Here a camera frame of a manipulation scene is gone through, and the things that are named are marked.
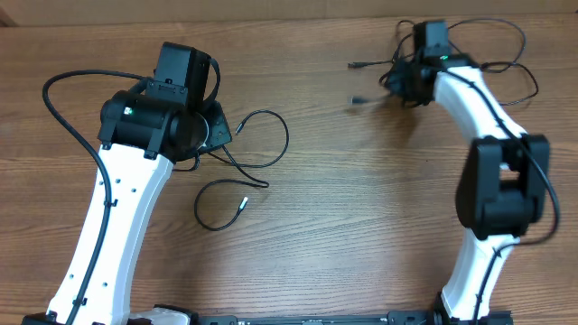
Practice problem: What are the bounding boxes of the black USB cable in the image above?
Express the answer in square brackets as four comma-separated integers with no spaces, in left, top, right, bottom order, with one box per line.
[192,108,290,232]
[347,17,540,107]
[348,67,407,107]

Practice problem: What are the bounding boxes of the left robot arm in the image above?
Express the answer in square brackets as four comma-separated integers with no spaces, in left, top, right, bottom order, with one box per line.
[23,42,231,324]

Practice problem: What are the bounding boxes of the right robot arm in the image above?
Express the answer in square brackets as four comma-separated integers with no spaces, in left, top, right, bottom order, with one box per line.
[380,21,560,324]

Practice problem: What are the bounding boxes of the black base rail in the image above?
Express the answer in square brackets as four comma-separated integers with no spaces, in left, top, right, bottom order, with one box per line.
[127,304,513,325]

